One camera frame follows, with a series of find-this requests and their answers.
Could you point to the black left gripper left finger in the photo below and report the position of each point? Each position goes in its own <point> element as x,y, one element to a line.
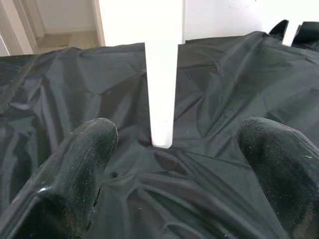
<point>67,179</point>

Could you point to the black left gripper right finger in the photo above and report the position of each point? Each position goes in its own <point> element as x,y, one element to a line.
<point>286,174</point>

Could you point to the white plastic table leg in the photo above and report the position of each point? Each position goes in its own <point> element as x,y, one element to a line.
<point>290,32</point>
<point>160,99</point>

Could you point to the black cloth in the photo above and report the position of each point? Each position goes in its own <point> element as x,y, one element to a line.
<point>199,99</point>

